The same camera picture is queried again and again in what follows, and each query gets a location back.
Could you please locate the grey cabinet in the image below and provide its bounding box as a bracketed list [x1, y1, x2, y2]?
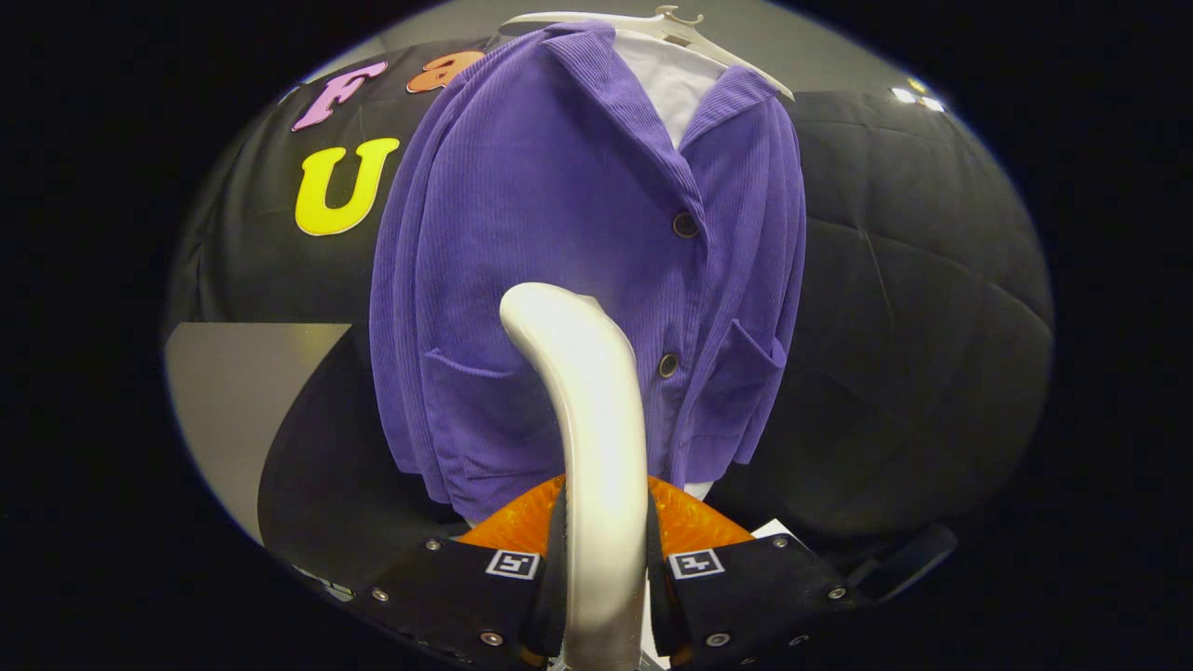
[166, 322, 353, 546]

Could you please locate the double ceiling light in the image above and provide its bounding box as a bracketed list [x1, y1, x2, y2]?
[890, 79, 947, 113]

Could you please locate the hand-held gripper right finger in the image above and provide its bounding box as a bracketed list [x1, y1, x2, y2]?
[646, 475, 872, 667]

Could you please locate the white garment steamer head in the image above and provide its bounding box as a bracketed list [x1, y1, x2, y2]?
[500, 282, 651, 671]

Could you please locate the white plastic hanger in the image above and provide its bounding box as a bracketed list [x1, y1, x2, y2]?
[499, 5, 796, 102]

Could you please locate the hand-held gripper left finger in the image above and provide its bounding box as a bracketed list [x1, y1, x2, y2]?
[350, 475, 568, 667]

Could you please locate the purple corduroy jacket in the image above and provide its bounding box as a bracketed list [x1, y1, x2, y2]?
[369, 21, 808, 525]

